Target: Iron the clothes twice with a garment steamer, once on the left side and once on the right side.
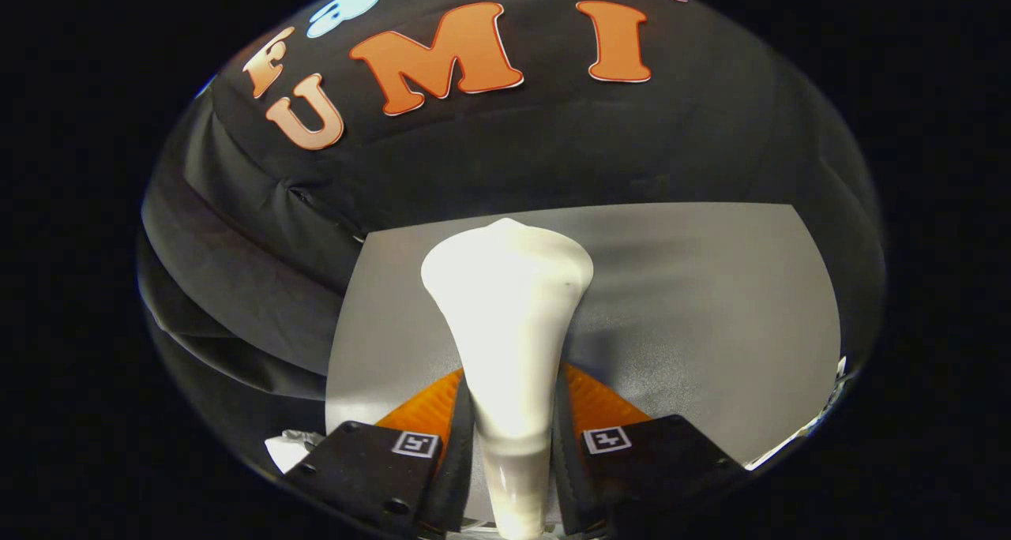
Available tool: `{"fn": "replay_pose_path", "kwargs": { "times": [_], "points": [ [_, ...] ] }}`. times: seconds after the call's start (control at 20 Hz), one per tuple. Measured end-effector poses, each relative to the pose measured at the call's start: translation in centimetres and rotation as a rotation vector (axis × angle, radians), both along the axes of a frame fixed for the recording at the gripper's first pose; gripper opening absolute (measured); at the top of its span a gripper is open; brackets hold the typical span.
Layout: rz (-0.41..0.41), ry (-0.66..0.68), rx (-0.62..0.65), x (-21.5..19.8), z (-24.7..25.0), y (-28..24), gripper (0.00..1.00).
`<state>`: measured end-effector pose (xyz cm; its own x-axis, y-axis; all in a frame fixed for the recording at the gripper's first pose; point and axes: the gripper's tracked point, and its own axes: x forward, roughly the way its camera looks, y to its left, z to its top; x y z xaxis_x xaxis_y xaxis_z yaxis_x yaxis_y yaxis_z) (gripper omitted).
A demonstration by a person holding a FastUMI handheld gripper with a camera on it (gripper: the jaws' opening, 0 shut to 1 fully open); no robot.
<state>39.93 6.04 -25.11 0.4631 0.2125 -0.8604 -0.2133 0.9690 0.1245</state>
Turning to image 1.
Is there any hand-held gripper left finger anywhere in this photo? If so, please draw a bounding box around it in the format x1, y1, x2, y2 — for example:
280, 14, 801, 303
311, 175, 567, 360
284, 366, 476, 537

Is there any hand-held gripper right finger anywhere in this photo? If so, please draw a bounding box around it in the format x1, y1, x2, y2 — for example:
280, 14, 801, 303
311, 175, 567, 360
553, 362, 747, 537

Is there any grey cabinet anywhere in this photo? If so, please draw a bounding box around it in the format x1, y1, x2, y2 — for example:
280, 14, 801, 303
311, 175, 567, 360
325, 202, 842, 466

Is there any white garment steamer head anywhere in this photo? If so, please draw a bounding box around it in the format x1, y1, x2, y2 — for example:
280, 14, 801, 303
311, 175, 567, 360
420, 218, 595, 540

